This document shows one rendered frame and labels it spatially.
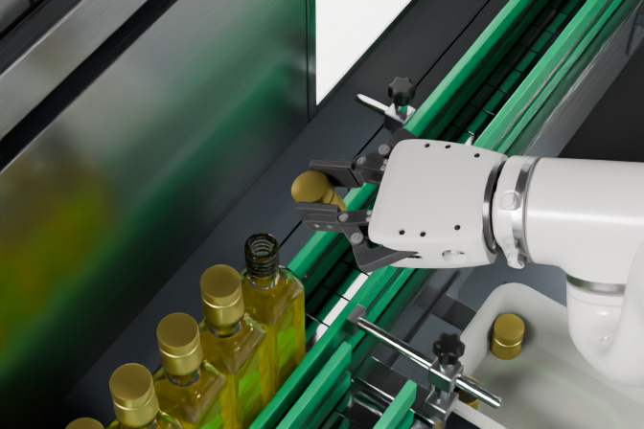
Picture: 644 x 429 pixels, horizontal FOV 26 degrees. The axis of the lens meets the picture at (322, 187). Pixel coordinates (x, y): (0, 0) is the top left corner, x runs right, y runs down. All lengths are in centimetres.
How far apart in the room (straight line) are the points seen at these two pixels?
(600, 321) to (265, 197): 58
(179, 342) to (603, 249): 34
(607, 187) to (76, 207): 42
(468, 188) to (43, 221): 34
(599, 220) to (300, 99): 47
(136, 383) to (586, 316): 35
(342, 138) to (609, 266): 67
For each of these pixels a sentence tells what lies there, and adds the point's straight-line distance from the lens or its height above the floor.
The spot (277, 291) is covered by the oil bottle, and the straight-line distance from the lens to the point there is 123.
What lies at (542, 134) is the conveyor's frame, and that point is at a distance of 164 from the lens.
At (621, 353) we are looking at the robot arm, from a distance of 99.
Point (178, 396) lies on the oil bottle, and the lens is 119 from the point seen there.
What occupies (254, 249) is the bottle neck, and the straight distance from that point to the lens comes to 121.
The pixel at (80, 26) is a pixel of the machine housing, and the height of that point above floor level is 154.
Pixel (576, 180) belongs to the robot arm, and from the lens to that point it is 107.
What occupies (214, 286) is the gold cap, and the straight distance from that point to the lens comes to 115.
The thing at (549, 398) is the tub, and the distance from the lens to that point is 156.
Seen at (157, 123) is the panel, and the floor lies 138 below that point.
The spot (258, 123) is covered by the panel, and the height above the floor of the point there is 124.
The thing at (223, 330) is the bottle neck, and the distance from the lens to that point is 120.
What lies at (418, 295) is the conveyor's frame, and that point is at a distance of 149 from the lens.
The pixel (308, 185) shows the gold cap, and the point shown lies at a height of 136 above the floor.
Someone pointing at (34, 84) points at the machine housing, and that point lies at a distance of 104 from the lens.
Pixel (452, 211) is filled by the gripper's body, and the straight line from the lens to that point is 110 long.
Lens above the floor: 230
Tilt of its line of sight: 53 degrees down
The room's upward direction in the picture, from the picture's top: straight up
